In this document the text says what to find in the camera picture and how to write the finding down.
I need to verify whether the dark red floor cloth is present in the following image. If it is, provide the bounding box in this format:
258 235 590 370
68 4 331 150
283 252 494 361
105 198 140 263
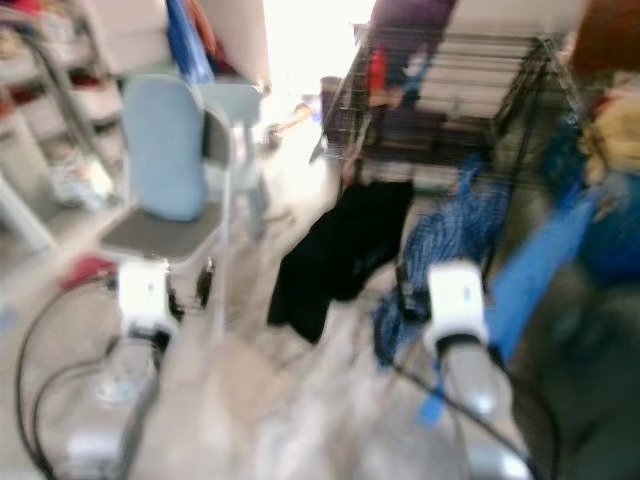
60 255 116 286

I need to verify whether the black garment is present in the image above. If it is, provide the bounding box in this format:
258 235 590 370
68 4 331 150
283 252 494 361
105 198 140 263
267 180 416 343

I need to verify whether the light blue cushion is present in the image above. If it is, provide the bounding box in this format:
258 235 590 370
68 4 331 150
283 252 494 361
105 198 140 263
122 75 209 223

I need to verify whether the white drawer shelf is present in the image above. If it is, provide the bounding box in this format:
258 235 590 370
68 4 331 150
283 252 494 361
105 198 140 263
0 0 121 211

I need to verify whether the short black left arm cable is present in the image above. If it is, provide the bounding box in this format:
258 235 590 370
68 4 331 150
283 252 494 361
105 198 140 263
32 355 111 466

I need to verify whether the blue plaid garment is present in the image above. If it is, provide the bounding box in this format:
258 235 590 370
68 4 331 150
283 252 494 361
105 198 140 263
372 180 511 366

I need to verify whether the blue towel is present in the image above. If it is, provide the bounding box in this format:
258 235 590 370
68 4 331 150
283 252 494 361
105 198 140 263
420 190 603 426

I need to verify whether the tissue pack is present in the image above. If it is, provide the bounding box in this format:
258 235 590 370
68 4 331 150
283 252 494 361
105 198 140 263
50 150 106 206

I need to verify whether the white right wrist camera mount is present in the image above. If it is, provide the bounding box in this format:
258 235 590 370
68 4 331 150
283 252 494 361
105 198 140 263
422 260 491 353

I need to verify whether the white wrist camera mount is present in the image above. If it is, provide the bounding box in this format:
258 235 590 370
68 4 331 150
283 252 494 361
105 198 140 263
422 260 491 353
117 260 176 339

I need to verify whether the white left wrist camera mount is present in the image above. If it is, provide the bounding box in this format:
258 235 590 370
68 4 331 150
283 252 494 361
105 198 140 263
117 260 176 339

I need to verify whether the black drying rack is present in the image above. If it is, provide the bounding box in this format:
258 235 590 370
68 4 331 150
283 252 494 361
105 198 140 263
320 25 586 201

